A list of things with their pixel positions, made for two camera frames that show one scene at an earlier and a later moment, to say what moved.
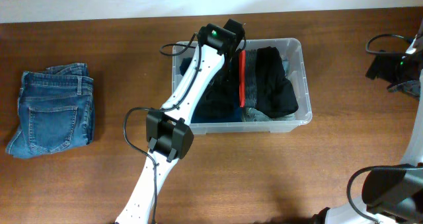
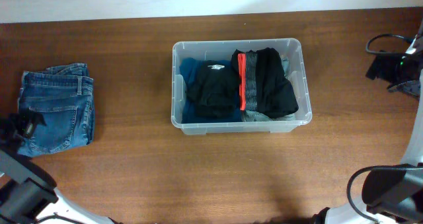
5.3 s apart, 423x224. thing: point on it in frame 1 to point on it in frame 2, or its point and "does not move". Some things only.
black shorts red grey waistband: (263, 82) does not move
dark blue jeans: (56, 111) does not move
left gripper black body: (227, 72) to (14, 129)
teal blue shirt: (234, 115) does not move
